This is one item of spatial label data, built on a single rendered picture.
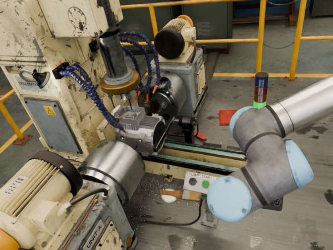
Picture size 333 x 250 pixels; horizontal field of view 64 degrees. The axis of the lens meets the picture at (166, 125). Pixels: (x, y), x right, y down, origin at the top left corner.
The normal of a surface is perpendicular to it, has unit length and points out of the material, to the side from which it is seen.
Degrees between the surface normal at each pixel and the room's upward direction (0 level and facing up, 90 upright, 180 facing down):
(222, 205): 43
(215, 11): 90
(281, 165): 31
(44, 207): 0
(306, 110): 59
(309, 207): 0
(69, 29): 90
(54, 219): 90
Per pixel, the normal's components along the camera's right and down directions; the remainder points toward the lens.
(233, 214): -0.42, -0.18
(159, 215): -0.14, -0.78
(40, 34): 0.92, 0.12
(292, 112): -0.19, -0.13
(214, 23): -0.29, 0.62
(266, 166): -0.50, -0.52
